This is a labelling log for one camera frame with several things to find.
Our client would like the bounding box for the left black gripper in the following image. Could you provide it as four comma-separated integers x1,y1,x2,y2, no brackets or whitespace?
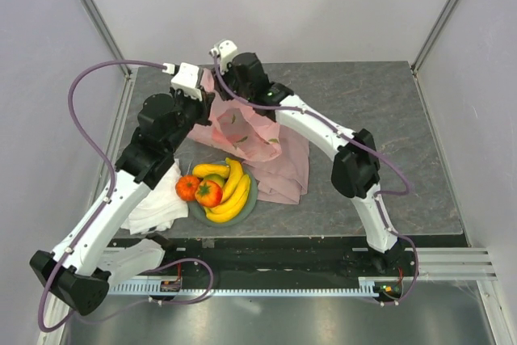
166,85,215,153

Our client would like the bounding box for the pink plastic bag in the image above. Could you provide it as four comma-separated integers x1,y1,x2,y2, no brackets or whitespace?
188,94,282,162

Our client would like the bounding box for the orange tangerine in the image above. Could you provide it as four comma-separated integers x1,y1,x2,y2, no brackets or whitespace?
175,175,200,202

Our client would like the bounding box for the red-yellow apple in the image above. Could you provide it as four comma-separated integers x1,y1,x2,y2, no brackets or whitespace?
195,180,223,208

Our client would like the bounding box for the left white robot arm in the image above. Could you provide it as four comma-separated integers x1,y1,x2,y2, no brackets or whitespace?
29,90,215,316

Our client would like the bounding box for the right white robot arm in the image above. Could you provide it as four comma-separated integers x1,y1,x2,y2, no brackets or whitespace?
210,48,403,276

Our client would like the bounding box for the yellow mango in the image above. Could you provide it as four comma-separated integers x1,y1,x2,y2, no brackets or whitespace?
192,164,230,179

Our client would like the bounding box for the yellow banana bunch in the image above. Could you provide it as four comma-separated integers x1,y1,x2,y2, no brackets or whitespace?
204,158,251,224

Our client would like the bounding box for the grey-green plate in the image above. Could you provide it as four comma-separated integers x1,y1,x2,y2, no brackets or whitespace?
188,167,258,228

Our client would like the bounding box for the white cloth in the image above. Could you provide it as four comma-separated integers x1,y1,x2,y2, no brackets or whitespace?
121,158,188,235

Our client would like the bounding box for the mauve folded cloth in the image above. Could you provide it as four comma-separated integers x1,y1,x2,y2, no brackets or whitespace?
245,126,309,204

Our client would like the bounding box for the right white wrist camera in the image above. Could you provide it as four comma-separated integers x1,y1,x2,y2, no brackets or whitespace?
209,40,238,74

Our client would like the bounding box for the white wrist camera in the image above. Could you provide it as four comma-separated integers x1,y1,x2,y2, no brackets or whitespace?
209,40,238,74
170,62,203,101

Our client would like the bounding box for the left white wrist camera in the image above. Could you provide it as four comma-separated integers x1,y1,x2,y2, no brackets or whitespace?
170,62,203,101

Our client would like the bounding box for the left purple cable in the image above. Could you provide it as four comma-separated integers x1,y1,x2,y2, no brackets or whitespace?
38,60,174,333

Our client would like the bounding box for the purple cable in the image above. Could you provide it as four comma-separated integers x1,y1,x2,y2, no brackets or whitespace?
38,60,174,333
212,53,421,308

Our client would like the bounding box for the left aluminium frame post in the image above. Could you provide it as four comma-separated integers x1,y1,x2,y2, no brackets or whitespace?
79,0,124,60

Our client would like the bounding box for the aluminium frame post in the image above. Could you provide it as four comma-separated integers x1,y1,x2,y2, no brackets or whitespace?
410,0,460,77
79,0,124,60

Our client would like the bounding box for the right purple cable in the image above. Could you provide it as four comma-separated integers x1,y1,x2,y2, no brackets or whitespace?
212,53,421,308

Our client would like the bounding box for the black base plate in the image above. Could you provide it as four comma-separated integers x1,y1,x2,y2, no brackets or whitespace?
108,235,421,281

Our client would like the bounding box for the white slotted cable duct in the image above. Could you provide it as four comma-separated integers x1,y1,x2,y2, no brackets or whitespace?
108,276,379,297

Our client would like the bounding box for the right aluminium frame post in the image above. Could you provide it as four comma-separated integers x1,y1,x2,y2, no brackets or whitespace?
410,0,460,77

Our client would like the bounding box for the aluminium rail front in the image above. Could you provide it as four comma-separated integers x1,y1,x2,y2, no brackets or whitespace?
415,246,498,281

